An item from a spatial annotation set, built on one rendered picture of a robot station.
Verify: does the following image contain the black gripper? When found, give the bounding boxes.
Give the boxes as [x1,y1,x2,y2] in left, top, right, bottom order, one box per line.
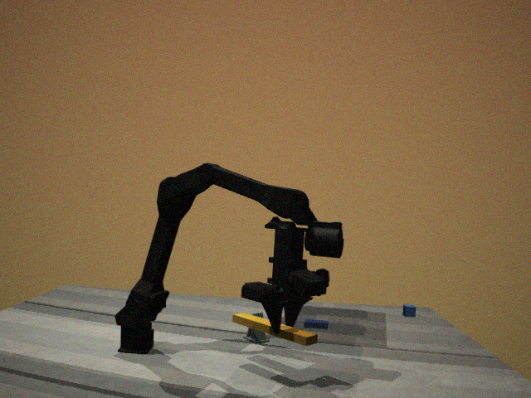
[241,252,312,334]

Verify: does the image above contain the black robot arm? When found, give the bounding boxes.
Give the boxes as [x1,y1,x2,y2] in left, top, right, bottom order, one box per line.
[114,163,343,354]

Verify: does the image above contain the orange bar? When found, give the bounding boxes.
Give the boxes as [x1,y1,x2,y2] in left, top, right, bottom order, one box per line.
[232,313,318,346]

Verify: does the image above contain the small blue cube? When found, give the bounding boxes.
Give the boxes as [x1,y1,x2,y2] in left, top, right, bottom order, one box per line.
[403,304,416,318]

